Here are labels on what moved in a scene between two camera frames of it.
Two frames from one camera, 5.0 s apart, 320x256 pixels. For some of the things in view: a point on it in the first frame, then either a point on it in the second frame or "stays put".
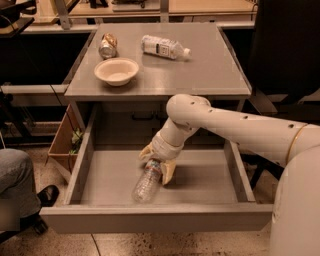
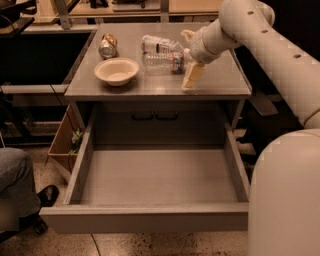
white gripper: (166, 147) -> (199, 48)
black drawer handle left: (143, 117) stays put
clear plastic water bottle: (147, 185) -> (164, 63)
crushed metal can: (108, 46) stays put
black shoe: (48, 196) stays put
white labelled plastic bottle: (166, 48) stays put
